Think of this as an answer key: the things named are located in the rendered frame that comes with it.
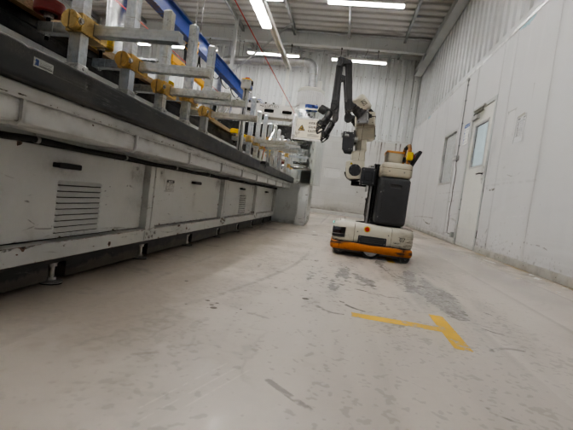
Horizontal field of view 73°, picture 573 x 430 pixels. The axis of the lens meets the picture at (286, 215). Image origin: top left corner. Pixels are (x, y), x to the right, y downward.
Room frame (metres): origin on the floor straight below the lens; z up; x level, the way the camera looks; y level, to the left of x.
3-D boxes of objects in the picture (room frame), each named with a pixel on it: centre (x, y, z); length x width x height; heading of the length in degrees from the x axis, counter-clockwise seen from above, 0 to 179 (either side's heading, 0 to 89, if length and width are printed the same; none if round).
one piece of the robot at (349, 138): (3.50, -0.47, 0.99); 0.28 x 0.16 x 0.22; 172
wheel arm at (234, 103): (1.87, 0.47, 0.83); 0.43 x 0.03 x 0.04; 82
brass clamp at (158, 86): (1.62, 0.57, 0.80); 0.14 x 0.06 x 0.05; 172
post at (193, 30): (1.84, 0.54, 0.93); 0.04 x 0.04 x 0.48; 82
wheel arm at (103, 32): (1.13, 0.57, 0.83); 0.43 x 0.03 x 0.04; 82
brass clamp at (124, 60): (1.37, 0.60, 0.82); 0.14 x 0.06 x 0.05; 172
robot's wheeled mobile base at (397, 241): (3.46, -0.76, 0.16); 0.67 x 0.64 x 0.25; 82
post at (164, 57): (1.59, 0.57, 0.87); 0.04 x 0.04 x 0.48; 82
